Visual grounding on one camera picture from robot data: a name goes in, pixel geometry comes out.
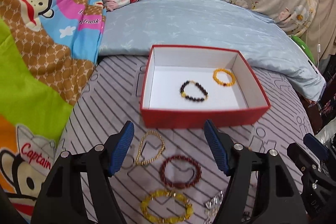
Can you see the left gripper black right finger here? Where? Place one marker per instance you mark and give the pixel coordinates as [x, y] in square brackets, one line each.
[277, 198]

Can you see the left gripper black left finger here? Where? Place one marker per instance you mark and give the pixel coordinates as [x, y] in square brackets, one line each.
[61, 199]

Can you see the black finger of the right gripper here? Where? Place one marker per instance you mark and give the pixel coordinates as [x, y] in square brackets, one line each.
[318, 192]
[316, 147]

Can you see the silver wristwatch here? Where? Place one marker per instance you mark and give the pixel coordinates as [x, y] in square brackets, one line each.
[212, 207]

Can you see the green object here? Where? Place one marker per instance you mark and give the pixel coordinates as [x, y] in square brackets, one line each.
[304, 47]

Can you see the grey striped bed sheet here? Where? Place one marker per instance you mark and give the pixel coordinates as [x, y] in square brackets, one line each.
[112, 97]

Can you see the red cardboard box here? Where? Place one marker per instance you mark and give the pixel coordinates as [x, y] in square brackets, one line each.
[186, 85]

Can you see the colourful monkey cartoon quilt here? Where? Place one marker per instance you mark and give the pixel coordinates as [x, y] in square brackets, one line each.
[49, 51]

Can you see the light blue blanket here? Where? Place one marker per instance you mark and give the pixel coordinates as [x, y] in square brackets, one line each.
[135, 28]

